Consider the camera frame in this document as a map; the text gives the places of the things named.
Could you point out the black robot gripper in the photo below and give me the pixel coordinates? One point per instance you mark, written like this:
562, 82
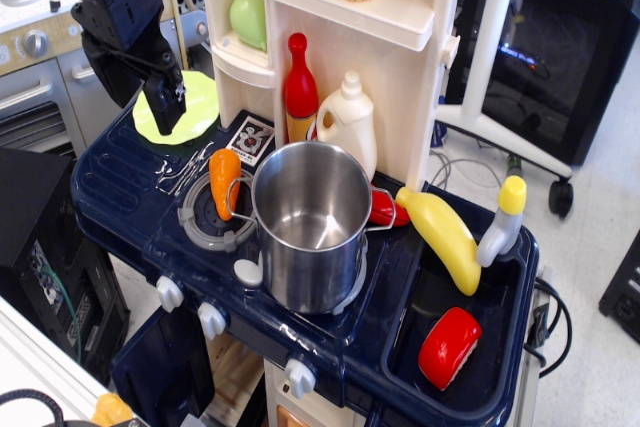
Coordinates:
123, 41

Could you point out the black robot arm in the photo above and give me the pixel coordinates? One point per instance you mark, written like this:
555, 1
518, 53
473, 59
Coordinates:
125, 47

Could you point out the stainless steel pot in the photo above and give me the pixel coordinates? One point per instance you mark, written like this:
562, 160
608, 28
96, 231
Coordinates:
311, 203

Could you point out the lime green toy plate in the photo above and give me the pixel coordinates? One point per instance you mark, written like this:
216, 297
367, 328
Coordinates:
202, 110

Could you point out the orange toy carrot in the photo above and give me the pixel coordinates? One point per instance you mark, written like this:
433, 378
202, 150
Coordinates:
224, 168

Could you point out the green toy pear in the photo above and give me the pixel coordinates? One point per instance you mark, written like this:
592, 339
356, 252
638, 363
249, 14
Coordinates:
248, 21

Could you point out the grey toy stove burner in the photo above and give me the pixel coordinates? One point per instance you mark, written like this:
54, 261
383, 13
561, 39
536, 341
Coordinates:
202, 224

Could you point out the cream toy kitchen shelf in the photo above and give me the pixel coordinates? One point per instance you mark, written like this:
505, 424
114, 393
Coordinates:
400, 49

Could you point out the red yellow toy bottle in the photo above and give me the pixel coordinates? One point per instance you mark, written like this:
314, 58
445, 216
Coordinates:
300, 93

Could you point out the navy blue toy kitchen counter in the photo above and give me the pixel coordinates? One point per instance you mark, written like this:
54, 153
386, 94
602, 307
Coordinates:
127, 191

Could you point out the cream toy detergent jug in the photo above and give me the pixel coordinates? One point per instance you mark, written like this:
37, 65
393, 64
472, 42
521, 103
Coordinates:
345, 119

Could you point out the white oval stove button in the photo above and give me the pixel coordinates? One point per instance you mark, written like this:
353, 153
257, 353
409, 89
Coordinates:
248, 272

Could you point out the white stove knob left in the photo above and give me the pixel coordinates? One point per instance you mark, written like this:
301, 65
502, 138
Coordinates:
169, 293

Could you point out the white stove knob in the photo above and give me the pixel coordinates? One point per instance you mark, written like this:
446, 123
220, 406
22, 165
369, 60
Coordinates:
212, 320
169, 293
300, 377

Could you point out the black computer case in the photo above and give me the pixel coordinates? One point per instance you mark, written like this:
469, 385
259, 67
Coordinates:
57, 278

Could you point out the white stove knob middle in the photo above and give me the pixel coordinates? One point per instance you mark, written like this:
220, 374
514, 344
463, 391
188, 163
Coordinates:
212, 320

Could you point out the red toy pepper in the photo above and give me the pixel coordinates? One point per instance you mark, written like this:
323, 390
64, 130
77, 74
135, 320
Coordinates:
386, 212

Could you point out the yellow toy banana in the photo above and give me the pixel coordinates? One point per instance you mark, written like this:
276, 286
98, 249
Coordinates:
446, 233

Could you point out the white stove knob right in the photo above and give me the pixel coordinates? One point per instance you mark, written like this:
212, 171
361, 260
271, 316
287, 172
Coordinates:
300, 377

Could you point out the yellow toy piece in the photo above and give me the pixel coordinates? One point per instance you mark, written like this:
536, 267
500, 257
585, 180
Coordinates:
110, 410

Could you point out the grey yellow toy faucet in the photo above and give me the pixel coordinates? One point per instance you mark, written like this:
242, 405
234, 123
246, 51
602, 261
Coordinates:
503, 231

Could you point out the black monitor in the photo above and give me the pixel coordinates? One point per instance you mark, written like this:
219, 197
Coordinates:
556, 67

